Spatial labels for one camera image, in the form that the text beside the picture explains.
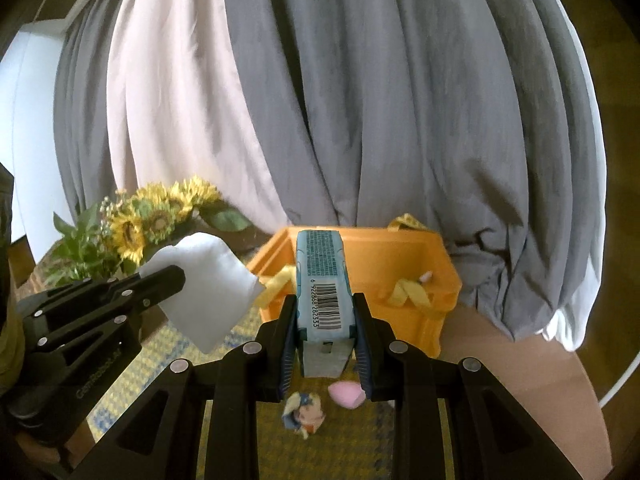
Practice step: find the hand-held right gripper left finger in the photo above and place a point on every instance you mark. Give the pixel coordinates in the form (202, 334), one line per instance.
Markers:
(288, 357)

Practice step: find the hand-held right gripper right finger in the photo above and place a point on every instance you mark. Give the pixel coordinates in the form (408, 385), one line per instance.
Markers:
(363, 360)

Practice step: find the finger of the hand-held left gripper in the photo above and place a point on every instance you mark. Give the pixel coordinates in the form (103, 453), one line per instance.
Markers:
(125, 295)

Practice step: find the white tissue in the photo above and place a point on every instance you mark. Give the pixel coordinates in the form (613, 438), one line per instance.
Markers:
(210, 285)

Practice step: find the orange plastic bin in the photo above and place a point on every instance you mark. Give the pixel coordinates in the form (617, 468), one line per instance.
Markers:
(400, 270)

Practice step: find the pink sponge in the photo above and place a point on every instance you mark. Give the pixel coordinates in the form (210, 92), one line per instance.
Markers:
(346, 394)

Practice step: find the small doll toy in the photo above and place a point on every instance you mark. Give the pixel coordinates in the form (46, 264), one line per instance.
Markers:
(302, 412)

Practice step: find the yellow checked mat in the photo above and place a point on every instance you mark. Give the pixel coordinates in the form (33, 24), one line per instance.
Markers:
(165, 350)

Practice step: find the yellow ribbon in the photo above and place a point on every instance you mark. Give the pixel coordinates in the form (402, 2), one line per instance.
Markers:
(274, 289)
(407, 294)

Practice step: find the sunflower bouquet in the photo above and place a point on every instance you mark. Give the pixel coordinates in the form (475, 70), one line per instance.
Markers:
(145, 220)

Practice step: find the brown woven basket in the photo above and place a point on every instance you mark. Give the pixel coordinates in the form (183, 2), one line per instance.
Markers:
(42, 275)

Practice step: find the pale pink curtain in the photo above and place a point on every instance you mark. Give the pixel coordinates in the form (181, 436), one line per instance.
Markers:
(170, 100)

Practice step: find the grey curtain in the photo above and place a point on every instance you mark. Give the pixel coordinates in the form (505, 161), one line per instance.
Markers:
(400, 100)

